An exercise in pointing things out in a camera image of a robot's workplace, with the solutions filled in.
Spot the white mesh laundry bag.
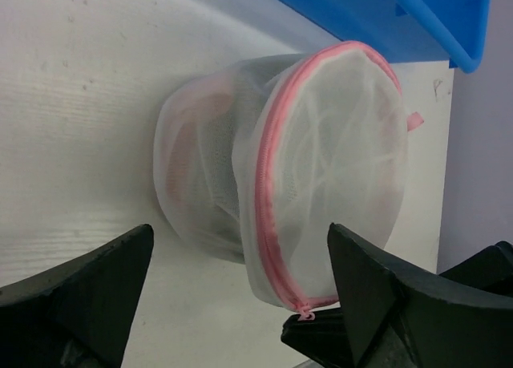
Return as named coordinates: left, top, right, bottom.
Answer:
left=153, top=41, right=422, bottom=320

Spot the blue plastic tub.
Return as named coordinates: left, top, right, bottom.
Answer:
left=278, top=0, right=491, bottom=73

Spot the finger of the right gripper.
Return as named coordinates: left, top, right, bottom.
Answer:
left=440, top=241, right=512, bottom=290
left=281, top=309, right=361, bottom=367

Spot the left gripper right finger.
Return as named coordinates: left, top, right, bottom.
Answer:
left=328, top=224, right=512, bottom=367

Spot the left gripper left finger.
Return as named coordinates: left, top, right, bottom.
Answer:
left=1, top=224, right=154, bottom=367

